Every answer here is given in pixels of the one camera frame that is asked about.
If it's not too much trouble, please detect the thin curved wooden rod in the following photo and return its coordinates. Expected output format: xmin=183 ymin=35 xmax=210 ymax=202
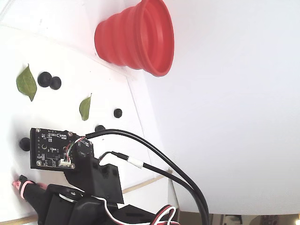
xmin=0 ymin=172 xmax=173 ymax=225

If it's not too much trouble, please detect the red white black servo wire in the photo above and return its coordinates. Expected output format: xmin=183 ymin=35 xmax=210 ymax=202
xmin=96 ymin=197 xmax=181 ymax=225

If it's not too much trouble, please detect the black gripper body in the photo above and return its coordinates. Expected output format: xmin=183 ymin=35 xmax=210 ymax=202
xmin=32 ymin=185 xmax=118 ymax=225

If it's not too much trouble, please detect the small green leaf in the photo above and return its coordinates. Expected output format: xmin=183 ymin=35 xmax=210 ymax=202
xmin=79 ymin=93 xmax=92 ymax=121

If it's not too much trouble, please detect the black camera circuit board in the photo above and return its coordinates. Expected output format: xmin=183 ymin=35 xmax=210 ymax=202
xmin=30 ymin=127 xmax=77 ymax=171

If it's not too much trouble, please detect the large green leaf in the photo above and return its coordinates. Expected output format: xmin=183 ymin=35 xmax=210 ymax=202
xmin=15 ymin=63 xmax=38 ymax=102

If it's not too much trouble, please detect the black camera mount housing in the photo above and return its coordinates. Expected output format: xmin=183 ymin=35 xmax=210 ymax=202
xmin=62 ymin=138 xmax=125 ymax=204

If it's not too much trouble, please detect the black cable with white tape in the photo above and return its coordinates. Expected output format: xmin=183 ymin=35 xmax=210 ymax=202
xmin=97 ymin=151 xmax=207 ymax=225

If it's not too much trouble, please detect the black camera cable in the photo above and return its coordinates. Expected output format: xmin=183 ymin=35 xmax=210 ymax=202
xmin=85 ymin=128 xmax=210 ymax=225

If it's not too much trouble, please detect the red collapsible silicone cup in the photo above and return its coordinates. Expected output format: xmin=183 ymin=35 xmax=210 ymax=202
xmin=94 ymin=0 xmax=175 ymax=78

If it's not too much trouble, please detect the white paper sheet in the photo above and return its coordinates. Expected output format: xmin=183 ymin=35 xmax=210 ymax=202
xmin=0 ymin=22 xmax=171 ymax=225

